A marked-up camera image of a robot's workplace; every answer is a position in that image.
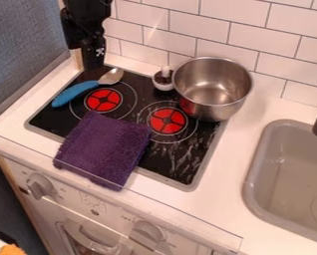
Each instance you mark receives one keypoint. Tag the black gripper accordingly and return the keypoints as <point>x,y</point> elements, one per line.
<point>83,20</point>

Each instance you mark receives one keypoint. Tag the purple cloth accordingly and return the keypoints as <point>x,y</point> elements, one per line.
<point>103,149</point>

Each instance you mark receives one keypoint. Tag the toy stove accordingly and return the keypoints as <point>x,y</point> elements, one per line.
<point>183,156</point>

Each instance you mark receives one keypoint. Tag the white and brown toy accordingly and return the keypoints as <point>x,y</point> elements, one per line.
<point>163,81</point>

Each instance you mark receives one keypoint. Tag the silver pot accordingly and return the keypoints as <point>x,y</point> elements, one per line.
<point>212,88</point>

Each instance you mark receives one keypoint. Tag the toy sink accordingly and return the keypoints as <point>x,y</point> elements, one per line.
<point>290,179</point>

